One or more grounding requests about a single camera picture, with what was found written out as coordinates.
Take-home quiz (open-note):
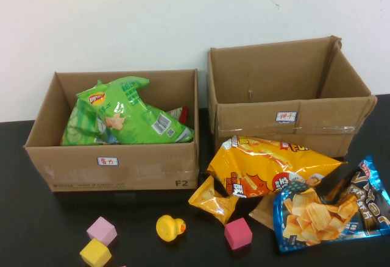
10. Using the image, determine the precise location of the red and white snack bag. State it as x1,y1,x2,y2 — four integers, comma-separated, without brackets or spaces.
166,105,189,125

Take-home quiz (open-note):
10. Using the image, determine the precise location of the large orange snack stick bag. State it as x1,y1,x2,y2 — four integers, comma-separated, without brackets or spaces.
206,135,348,199

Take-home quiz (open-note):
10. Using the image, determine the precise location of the large green Lays chips bag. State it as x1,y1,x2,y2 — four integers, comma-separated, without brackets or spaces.
76,76,195,145

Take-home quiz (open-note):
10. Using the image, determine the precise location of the cardboard box with biscuit label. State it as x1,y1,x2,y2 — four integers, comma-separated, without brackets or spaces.
207,35,378,158

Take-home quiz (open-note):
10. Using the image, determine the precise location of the cardboard box with chips label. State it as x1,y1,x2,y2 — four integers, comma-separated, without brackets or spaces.
23,68,200,193

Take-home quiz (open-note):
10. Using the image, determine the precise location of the yellow cheese cracker packet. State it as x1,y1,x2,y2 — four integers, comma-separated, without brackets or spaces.
188,175,240,226

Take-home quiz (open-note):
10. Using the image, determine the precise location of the yellow rubber duck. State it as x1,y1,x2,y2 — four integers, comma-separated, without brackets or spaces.
155,214,187,243

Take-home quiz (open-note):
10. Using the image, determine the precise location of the brown paper packet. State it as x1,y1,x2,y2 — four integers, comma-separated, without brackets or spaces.
248,195,277,231

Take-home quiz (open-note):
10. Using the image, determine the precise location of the green cucumber chips bag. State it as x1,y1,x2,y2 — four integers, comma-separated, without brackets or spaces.
60,98,119,146

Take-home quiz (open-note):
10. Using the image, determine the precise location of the magenta foam cube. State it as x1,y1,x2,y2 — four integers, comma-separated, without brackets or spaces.
224,217,254,251

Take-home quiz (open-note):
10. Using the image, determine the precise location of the pink foam cube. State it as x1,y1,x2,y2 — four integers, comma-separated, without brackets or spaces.
86,216,118,246

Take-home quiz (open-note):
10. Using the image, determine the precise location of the blue potato chips bag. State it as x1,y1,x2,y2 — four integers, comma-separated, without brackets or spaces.
272,155,390,253

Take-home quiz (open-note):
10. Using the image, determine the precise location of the yellow foam cube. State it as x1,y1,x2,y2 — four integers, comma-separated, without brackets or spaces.
79,238,113,267

